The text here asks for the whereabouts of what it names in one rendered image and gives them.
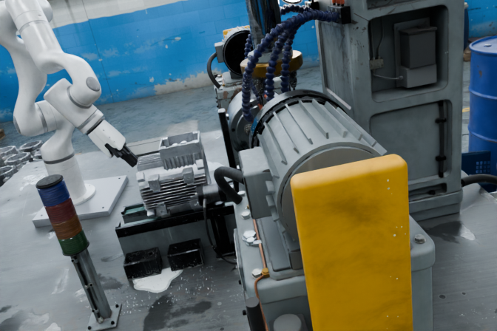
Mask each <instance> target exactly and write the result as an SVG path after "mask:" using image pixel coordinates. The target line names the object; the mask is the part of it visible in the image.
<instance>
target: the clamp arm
mask: <svg viewBox="0 0 497 331"><path fill-rule="evenodd" d="M217 111H218V116H219V119H220V126H221V129H222V133H223V140H224V143H225V147H226V153H227V157H228V162H229V167H232V168H236V169H238V170H240V168H239V166H237V164H236V160H235V156H234V149H233V145H232V142H231V135H230V131H229V125H228V121H227V120H229V114H226V110H225V109H218V110H217ZM232 182H233V185H231V186H232V188H234V190H235V191H236V192H237V193H239V182H237V181H235V180H232Z"/></svg>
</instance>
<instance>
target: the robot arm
mask: <svg viewBox="0 0 497 331"><path fill-rule="evenodd" d="M52 19H53V11H52V8H51V6H50V4H49V2H48V1H47V0H5V1H0V45H2V46H3V47H4V48H6V49H7V51H8V52H9V53H10V56H11V58H12V60H13V64H14V67H15V69H16V74H17V76H18V84H19V91H18V98H17V101H16V105H15V109H14V113H13V122H14V126H15V128H16V130H17V132H18V133H19V134H21V135H24V136H26V137H32V136H36V135H39V134H43V133H46V132H50V131H52V130H55V129H56V131H55V134H54V135H53V136H52V137H51V138H50V139H49V140H48V141H47V142H45V143H44V144H43V145H42V146H41V148H40V152H41V156H42V159H43V161H44V165H45V167H46V170H47V173H48V176H50V175H53V174H60V175H62V176H63V178H64V181H65V183H66V185H67V188H68V191H69V193H70V196H71V199H72V202H73V205H74V206H77V205H80V204H81V203H83V202H86V201H87V200H88V199H90V198H91V197H92V196H93V195H94V194H95V187H94V185H90V184H84V180H83V177H82V175H81V171H80V168H79V166H78V162H77V160H76V157H75V152H74V150H73V147H72V141H71V138H72V133H73V131H74V128H75V127H76V128H77V129H78V130H79V131H80V132H81V133H83V134H84V133H85V132H87V133H86V135H88V136H89V138H90V139H91V140H92V141H93V143H94V144H95V145H96V146H97V147H99V149H100V150H102V152H103V153H105V155H106V156H108V157H109V158H112V157H113V156H114V155H115V156H116V157H117V158H119V157H120V158H121V159H122V160H125V161H126V162H127V163H128V164H129V165H130V166H131V167H134V166H136V165H137V161H138V157H137V156H136V155H135V154H133V153H132V152H131V150H130V149H129V148H128V147H127V146H126V143H125V137H124V136H123V135H122V134H121V133H120V132H119V131H118V130H117V129H115V128H114V127H113V126H111V125H110V124H109V123H108V122H106V121H105V117H102V116H103V114H102V113H101V111H99V110H98V109H97V108H96V107H95V106H94V105H93V103H94V102H95V101H97V99H98V98H99V97H100V95H101V85H100V84H99V82H98V79H97V78H96V76H95V73H94V72H93V70H92V68H91V67H90V65H89V64H88V63H87V62H86V61H85V60H84V59H82V58H79V57H78V56H75V55H70V54H66V53H64V52H63V51H62V49H61V47H60V45H59V43H58V41H57V39H56V37H55V34H54V32H53V30H52V28H51V26H50V24H49V22H51V20H52ZM17 31H19V33H20V35H21V37H22V39H23V40H22V39H20V38H19V37H18V36H17V35H16V32H17ZM62 69H65V70H66V71H67V72H68V73H69V75H70V77H71V78H72V82H73V85H72V84H71V83H70V82H69V81H68V80H66V79H65V78H63V79H61V80H59V81H58V82H57V83H55V84H54V85H53V86H52V87H51V88H50V89H49V90H48V91H47V92H46V93H45V94H44V99H45V100H43V101H40V102H37V103H35V101H36V98H37V97H38V95H39V94H40V93H41V91H42V90H43V89H44V87H45V85H46V82H47V74H53V73H55V72H58V71H60V70H62Z"/></svg>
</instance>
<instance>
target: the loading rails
mask: <svg viewBox="0 0 497 331"><path fill-rule="evenodd" d="M225 204H226V214H225V218H226V224H227V228H228V231H229V237H230V240H231V241H234V229H236V228H237V223H236V218H235V212H234V203H233V201H232V200H231V199H230V198H229V197H228V196H227V201H225ZM143 205H144V204H143V203H142V202H140V203H136V204H133V205H126V206H123V207H122V209H121V215H122V217H123V220H124V224H122V225H121V222H117V224H116V226H115V232H116V234H117V237H118V241H119V242H120V245H121V249H122V251H123V254H124V257H125V255H126V254H127V253H131V252H135V251H139V250H146V249H150V248H156V247H158V248H159V251H160V255H161V256H164V255H167V251H168V246H169V245H170V244H174V243H178V242H184V241H188V240H192V239H198V238H200V239H201V242H202V246H203V247H206V246H210V242H209V239H208V236H207V233H206V226H205V222H204V215H203V210H200V211H193V209H192V210H188V211H181V212H178V213H174V214H172V216H169V217H165V218H161V216H158V215H157V216H154V217H148V216H147V211H146V209H145V206H143ZM207 222H208V227H209V234H210V237H211V240H212V242H213V245H216V241H215V238H214V233H213V230H212V224H211V220H210V217H207Z"/></svg>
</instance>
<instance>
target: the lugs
mask: <svg viewBox="0 0 497 331"><path fill-rule="evenodd" d="M196 166H197V169H198V170H201V169H205V166H204V161H203V159H202V160H196ZM136 180H137V181H138V182H144V181H146V180H145V174H144V173H143V172H138V173H136ZM147 216H148V217H154V216H156V210H155V209H152V210H148V211H147Z"/></svg>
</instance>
